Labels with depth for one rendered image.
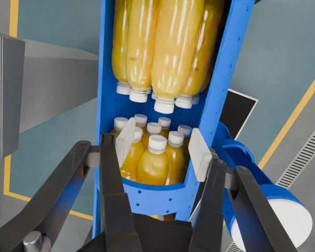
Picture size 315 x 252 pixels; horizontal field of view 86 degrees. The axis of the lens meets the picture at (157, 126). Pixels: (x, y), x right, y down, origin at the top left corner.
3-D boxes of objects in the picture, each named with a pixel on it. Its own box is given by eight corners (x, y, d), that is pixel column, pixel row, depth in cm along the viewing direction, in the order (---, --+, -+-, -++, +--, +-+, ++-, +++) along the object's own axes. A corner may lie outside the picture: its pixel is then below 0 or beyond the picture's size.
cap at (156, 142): (165, 145, 39) (166, 138, 39) (165, 153, 35) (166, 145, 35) (148, 142, 39) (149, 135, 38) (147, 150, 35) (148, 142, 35)
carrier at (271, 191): (223, 150, 148) (229, 120, 139) (296, 256, 66) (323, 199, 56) (191, 148, 149) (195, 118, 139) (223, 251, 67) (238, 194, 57)
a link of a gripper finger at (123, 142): (120, 169, 16) (112, 167, 16) (133, 138, 22) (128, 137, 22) (123, 140, 15) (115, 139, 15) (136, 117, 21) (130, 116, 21)
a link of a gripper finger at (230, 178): (215, 173, 14) (251, 179, 14) (202, 145, 18) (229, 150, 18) (210, 188, 14) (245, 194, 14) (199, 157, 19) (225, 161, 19)
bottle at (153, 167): (159, 202, 47) (171, 142, 41) (158, 225, 40) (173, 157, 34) (134, 198, 47) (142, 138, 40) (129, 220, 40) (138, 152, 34)
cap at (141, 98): (151, 91, 38) (149, 99, 39) (136, 87, 40) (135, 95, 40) (142, 92, 35) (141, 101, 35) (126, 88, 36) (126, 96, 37)
